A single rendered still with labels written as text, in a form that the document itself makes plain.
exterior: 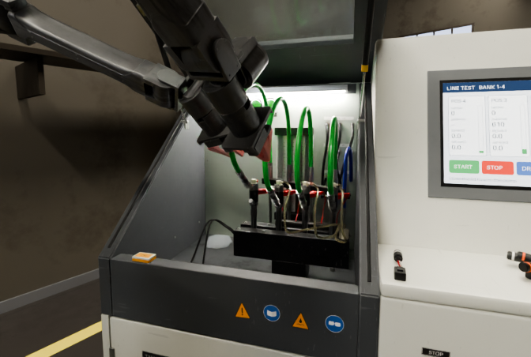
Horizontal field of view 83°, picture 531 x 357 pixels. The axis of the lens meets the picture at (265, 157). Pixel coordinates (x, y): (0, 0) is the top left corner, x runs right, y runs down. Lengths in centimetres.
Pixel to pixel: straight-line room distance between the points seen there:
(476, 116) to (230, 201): 89
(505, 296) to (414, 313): 16
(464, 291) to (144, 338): 75
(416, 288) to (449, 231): 26
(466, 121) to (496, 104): 8
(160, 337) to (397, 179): 74
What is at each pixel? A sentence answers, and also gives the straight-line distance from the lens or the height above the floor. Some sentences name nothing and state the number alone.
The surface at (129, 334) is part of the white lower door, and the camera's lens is 98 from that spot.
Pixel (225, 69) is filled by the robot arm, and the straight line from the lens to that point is 44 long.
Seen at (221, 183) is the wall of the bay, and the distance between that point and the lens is 129.
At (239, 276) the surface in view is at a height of 95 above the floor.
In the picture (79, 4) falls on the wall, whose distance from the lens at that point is 302.
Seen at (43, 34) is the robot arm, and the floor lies 148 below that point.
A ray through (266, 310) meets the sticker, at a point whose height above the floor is 88.
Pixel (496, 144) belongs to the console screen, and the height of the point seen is 125.
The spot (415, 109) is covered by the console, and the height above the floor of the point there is 134.
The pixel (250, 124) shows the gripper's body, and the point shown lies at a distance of 51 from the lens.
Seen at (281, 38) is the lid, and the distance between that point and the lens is 106.
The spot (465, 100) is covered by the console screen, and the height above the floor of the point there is 136.
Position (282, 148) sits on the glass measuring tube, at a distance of 116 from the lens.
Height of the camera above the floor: 129
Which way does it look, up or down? 6 degrees down
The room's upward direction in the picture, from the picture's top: straight up
